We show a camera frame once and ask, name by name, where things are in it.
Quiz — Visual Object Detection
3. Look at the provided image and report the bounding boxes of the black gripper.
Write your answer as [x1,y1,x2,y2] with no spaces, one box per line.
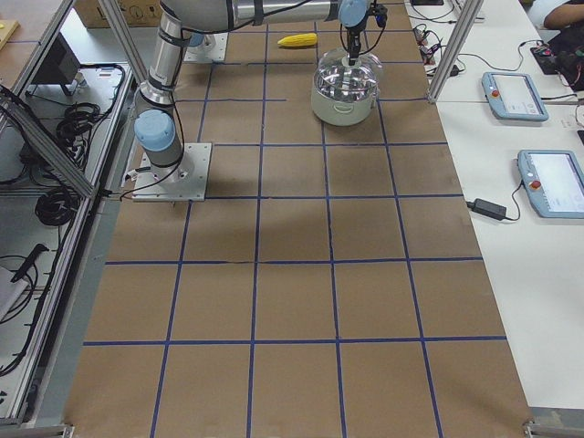
[346,25,365,67]

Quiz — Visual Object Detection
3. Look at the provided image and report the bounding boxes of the glass pot lid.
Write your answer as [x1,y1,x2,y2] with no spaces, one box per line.
[314,47,382,103]

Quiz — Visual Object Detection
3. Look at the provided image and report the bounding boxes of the yellow corn cob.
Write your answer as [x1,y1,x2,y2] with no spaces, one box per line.
[277,33,318,49]

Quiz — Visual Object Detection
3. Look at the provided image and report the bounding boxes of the pale green cooking pot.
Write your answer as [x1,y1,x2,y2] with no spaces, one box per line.
[310,54,384,128]

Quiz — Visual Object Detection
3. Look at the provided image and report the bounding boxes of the small circuit board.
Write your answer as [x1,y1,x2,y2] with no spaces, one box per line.
[412,24,443,66]

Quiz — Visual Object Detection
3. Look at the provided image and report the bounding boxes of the upper blue teach pendant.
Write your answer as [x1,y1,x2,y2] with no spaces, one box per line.
[481,72,548,122]

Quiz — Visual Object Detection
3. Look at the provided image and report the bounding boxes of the blue teach pendant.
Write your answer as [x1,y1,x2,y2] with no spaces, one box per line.
[517,150,583,219]
[481,72,548,122]

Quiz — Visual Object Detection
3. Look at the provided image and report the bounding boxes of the black power brick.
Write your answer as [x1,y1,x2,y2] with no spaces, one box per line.
[466,198,506,221]

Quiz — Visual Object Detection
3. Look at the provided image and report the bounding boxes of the cardboard box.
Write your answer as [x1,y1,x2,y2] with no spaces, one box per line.
[74,0,162,28]

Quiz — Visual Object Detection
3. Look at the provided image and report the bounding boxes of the lower blue teach pendant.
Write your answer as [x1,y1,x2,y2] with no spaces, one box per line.
[517,150,583,219]

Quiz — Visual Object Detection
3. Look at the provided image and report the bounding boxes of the black control box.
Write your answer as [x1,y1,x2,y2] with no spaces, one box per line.
[25,33,81,96]

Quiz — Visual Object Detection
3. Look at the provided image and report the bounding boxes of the aluminium frame right post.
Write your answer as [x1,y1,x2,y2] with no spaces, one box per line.
[427,0,483,103]

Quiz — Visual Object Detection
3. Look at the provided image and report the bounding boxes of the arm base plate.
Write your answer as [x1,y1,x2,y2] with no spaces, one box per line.
[130,143,212,203]
[183,33,228,64]

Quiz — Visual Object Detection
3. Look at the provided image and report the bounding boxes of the aluminium frame left rail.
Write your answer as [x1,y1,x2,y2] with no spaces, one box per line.
[0,0,151,430]

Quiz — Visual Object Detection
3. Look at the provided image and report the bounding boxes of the black coiled cables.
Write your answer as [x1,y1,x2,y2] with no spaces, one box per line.
[0,63,127,378]

